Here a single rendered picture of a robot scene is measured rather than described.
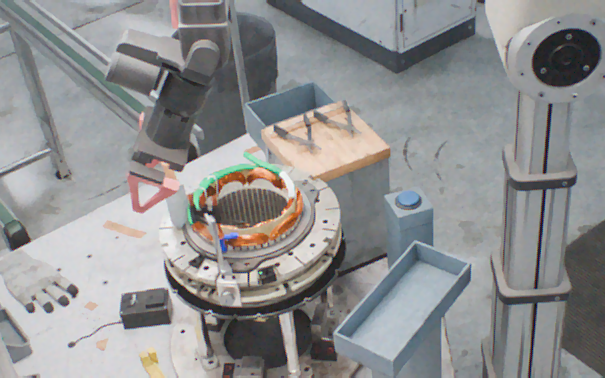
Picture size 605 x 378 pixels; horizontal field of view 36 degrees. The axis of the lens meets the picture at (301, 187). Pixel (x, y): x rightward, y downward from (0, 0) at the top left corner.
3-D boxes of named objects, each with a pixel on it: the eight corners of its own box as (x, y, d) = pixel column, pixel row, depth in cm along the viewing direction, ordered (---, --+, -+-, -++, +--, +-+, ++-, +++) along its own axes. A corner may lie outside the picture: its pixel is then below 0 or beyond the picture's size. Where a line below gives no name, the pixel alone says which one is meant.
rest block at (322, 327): (312, 343, 174) (310, 324, 170) (318, 321, 178) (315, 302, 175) (335, 345, 173) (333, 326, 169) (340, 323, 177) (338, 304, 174)
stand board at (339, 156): (261, 139, 189) (260, 129, 188) (342, 109, 195) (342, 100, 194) (305, 190, 175) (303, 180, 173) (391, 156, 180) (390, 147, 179)
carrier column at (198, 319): (198, 355, 177) (179, 277, 164) (210, 349, 177) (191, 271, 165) (204, 363, 175) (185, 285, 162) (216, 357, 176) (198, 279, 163)
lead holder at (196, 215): (190, 220, 147) (186, 204, 145) (212, 210, 149) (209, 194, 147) (201, 232, 145) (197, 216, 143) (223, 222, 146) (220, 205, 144)
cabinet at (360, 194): (277, 234, 205) (262, 139, 189) (349, 205, 211) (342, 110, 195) (316, 286, 191) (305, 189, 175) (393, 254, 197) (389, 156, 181)
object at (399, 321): (398, 473, 155) (392, 360, 137) (344, 444, 160) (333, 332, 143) (468, 374, 169) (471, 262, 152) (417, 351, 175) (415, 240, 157)
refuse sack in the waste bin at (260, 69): (165, 119, 350) (147, 38, 329) (248, 80, 367) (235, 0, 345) (220, 163, 325) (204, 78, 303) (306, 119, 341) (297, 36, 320)
